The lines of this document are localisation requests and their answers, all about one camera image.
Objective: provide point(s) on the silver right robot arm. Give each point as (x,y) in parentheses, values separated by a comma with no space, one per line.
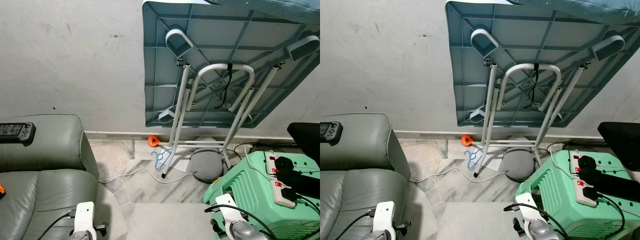
(537,230)
(242,231)

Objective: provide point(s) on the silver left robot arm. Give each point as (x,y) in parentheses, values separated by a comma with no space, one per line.
(82,236)
(378,237)

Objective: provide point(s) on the grey-green leather sofa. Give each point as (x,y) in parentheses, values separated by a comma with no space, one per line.
(45,200)
(350,200)

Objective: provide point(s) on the green plastic stool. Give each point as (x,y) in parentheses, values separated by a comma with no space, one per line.
(550,200)
(245,190)

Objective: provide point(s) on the grey round cushion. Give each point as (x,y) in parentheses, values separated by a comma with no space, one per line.
(517,165)
(206,165)

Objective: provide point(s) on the white power strip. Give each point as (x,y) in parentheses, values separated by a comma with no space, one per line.
(586,200)
(286,201)

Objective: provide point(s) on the blue clothes hanger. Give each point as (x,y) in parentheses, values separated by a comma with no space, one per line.
(163,168)
(475,167)

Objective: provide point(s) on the black round plug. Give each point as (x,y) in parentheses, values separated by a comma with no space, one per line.
(586,164)
(284,162)

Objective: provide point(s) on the black power adapter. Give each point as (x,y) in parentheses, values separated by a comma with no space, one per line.
(615,182)
(300,178)

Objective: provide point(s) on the orange black tool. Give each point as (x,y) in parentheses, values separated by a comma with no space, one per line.
(2,189)

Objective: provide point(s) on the black game controller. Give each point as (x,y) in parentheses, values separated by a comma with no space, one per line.
(330,129)
(15,131)

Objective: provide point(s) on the teal folding table, white legs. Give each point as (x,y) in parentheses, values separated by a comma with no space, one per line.
(235,35)
(550,30)

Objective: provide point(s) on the dark teal fabric cushion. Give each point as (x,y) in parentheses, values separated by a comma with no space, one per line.
(280,4)
(590,3)

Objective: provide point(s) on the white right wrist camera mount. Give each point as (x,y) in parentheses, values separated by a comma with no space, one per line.
(525,207)
(230,210)

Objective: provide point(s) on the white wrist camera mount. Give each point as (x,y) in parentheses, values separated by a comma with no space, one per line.
(230,210)
(85,215)
(525,207)
(385,215)

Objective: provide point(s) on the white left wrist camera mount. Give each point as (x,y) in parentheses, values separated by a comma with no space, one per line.
(385,215)
(85,215)

